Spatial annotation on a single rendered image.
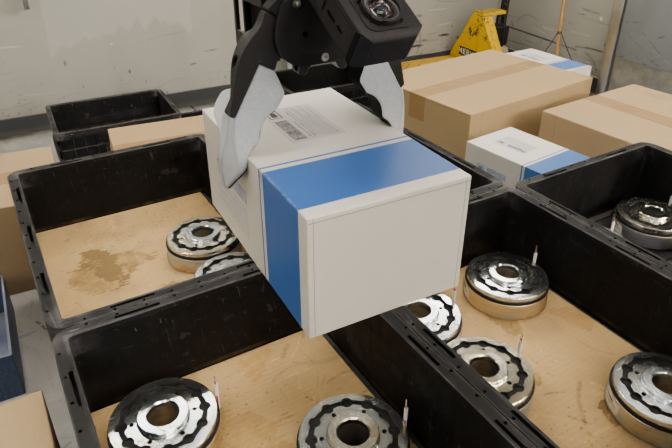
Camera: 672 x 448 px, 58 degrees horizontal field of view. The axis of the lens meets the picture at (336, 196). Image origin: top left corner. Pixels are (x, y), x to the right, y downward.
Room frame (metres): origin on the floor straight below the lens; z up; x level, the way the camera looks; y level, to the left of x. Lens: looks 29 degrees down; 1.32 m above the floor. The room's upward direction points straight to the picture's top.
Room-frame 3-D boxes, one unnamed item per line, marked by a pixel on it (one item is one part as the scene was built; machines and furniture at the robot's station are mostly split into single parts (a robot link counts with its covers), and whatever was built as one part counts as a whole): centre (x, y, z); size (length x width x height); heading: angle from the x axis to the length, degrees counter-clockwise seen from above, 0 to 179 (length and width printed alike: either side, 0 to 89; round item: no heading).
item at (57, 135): (1.95, 0.76, 0.37); 0.40 x 0.30 x 0.45; 118
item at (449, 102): (1.33, -0.33, 0.80); 0.40 x 0.30 x 0.20; 126
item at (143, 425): (0.40, 0.16, 0.86); 0.05 x 0.05 x 0.01
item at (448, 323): (0.55, -0.09, 0.86); 0.10 x 0.10 x 0.01
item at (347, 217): (0.41, 0.01, 1.10); 0.20 x 0.12 x 0.09; 28
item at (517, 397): (0.46, -0.15, 0.86); 0.10 x 0.10 x 0.01
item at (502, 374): (0.46, -0.15, 0.86); 0.05 x 0.05 x 0.01
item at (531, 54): (1.54, -0.54, 0.83); 0.20 x 0.12 x 0.09; 31
